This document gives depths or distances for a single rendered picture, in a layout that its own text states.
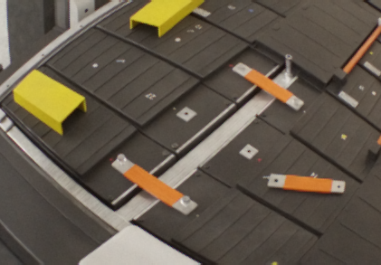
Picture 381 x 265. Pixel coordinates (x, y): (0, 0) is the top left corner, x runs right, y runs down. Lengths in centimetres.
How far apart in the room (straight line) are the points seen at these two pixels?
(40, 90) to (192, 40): 31
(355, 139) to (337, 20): 38
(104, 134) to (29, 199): 27
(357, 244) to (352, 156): 22
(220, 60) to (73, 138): 30
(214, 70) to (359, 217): 45
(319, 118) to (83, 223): 49
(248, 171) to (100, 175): 22
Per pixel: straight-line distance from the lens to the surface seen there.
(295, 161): 125
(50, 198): 109
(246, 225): 117
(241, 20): 153
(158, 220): 119
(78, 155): 128
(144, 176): 124
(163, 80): 138
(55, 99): 134
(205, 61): 142
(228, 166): 126
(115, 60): 144
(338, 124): 133
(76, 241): 104
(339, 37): 153
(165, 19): 148
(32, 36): 241
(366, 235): 115
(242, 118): 134
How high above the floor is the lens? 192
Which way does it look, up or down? 45 degrees down
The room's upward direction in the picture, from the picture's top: 3 degrees counter-clockwise
